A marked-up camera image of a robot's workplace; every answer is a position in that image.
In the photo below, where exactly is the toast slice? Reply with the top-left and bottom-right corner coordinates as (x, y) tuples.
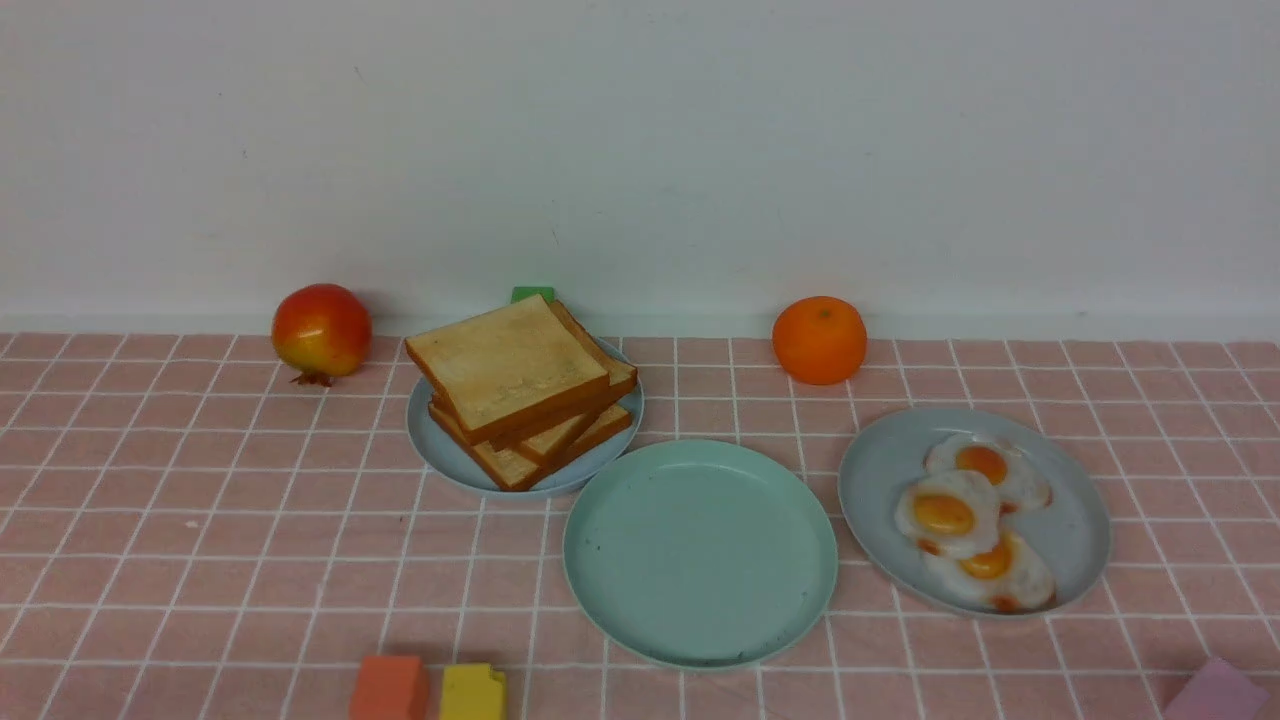
(404, 295), (611, 445)
(430, 300), (639, 451)
(428, 400), (632, 492)
(515, 404), (632, 466)

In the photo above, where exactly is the fried egg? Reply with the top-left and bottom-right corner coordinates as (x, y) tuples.
(922, 530), (1057, 614)
(923, 432), (1053, 515)
(893, 469), (1001, 560)

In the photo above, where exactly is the green block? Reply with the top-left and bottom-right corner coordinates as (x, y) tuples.
(509, 286), (557, 304)

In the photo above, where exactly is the orange fruit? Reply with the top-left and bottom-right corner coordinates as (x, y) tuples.
(771, 296), (869, 386)

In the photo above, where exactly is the green center plate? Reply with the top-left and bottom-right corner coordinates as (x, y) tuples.
(562, 439), (838, 673)

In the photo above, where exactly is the light blue bread plate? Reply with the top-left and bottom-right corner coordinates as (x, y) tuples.
(406, 338), (645, 501)

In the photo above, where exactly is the red yellow pomegranate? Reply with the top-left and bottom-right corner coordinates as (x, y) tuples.
(271, 283), (372, 388)

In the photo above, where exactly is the yellow block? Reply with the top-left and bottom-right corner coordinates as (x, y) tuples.
(438, 664), (508, 720)

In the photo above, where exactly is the orange block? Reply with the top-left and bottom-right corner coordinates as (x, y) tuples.
(348, 655), (430, 720)

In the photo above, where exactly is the grey egg plate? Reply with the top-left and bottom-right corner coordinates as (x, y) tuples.
(838, 407), (1114, 618)

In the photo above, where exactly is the pink checkered tablecloth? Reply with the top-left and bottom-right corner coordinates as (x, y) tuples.
(1, 333), (1279, 719)

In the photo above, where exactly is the pink block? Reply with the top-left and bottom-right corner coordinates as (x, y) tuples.
(1162, 659), (1271, 719)

